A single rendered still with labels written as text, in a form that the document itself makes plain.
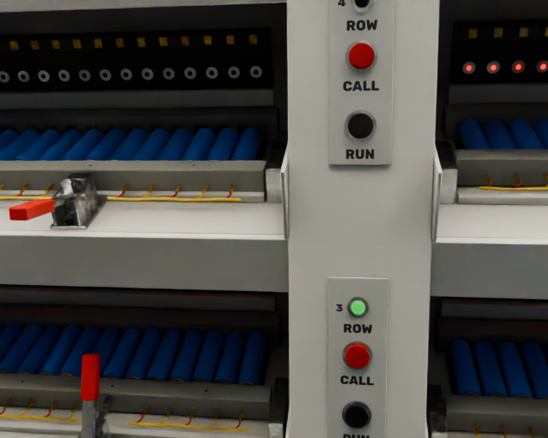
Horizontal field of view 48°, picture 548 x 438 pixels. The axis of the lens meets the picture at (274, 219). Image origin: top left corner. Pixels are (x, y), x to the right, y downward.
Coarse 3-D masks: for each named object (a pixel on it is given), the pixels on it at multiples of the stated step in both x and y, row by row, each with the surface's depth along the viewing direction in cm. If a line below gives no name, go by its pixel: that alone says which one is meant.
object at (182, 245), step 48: (0, 96) 60; (48, 96) 59; (96, 96) 58; (144, 96) 58; (192, 96) 57; (240, 96) 57; (0, 240) 44; (48, 240) 44; (96, 240) 43; (144, 240) 43; (192, 240) 42; (240, 240) 42; (288, 240) 41; (144, 288) 45; (192, 288) 44; (240, 288) 44; (288, 288) 43
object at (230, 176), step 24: (0, 168) 48; (24, 168) 48; (48, 168) 48; (72, 168) 47; (96, 168) 47; (120, 168) 47; (144, 168) 47; (168, 168) 46; (192, 168) 46; (216, 168) 46; (240, 168) 46; (264, 168) 46; (264, 192) 46
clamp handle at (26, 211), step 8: (64, 184) 44; (72, 184) 44; (64, 192) 44; (72, 192) 44; (40, 200) 40; (48, 200) 40; (56, 200) 42; (64, 200) 42; (72, 200) 44; (16, 208) 37; (24, 208) 37; (32, 208) 38; (40, 208) 39; (48, 208) 40; (16, 216) 37; (24, 216) 37; (32, 216) 38
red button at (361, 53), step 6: (354, 48) 38; (360, 48) 38; (366, 48) 38; (354, 54) 38; (360, 54) 38; (366, 54) 38; (372, 54) 38; (354, 60) 38; (360, 60) 38; (366, 60) 38; (372, 60) 38; (354, 66) 38; (360, 66) 38; (366, 66) 38
